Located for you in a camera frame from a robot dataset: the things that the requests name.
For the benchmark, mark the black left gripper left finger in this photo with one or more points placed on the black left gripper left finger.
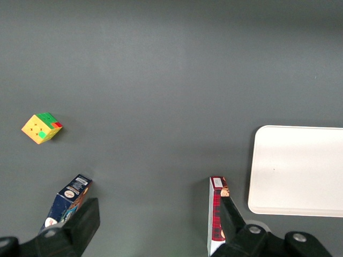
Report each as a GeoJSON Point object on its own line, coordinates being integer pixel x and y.
{"type": "Point", "coordinates": [80, 227]}

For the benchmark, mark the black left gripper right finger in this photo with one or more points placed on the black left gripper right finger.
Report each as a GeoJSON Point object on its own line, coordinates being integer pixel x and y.
{"type": "Point", "coordinates": [235, 233]}

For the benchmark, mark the red cookie box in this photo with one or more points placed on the red cookie box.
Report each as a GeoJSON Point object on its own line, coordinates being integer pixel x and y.
{"type": "Point", "coordinates": [214, 214]}

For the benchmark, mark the blue cookie box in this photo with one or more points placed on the blue cookie box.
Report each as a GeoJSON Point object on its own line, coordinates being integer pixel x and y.
{"type": "Point", "coordinates": [67, 198]}

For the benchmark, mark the white plastic tray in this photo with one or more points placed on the white plastic tray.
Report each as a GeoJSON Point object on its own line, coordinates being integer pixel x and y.
{"type": "Point", "coordinates": [294, 171]}

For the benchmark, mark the multicoloured puzzle cube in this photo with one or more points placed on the multicoloured puzzle cube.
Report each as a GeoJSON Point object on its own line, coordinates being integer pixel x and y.
{"type": "Point", "coordinates": [37, 128]}

